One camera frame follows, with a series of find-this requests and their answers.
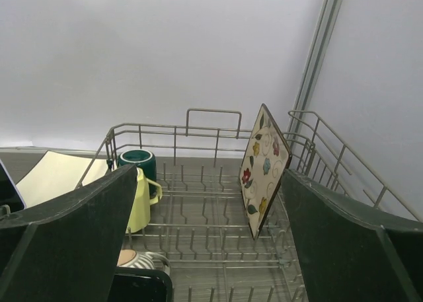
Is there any striped white grey mug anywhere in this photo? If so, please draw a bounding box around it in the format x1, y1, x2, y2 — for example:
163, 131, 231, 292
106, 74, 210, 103
117, 249, 171, 276

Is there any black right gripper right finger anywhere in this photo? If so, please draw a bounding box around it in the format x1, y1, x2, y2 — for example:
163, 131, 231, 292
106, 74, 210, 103
282, 169, 422, 301

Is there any dark green mug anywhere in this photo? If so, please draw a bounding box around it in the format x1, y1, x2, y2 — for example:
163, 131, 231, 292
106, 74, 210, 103
118, 149, 157, 181

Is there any grey wire dish rack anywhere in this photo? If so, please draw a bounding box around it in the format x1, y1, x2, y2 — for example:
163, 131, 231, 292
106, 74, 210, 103
78, 108, 422, 301

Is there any aluminium corner frame post right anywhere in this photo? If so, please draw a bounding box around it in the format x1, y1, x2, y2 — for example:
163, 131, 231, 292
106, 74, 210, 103
286, 0, 346, 134

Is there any yellow faceted mug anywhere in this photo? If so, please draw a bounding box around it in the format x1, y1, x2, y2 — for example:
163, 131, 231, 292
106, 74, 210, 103
126, 168, 163, 234

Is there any cream square plate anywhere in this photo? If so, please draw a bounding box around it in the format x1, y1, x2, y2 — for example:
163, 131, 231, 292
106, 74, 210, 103
17, 151, 108, 208

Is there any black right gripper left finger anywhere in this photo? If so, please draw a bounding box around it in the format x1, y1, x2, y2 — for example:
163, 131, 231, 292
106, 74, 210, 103
1, 165, 137, 301

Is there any floral square plate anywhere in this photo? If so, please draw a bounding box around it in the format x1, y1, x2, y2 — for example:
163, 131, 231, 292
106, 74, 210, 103
239, 104, 292, 239

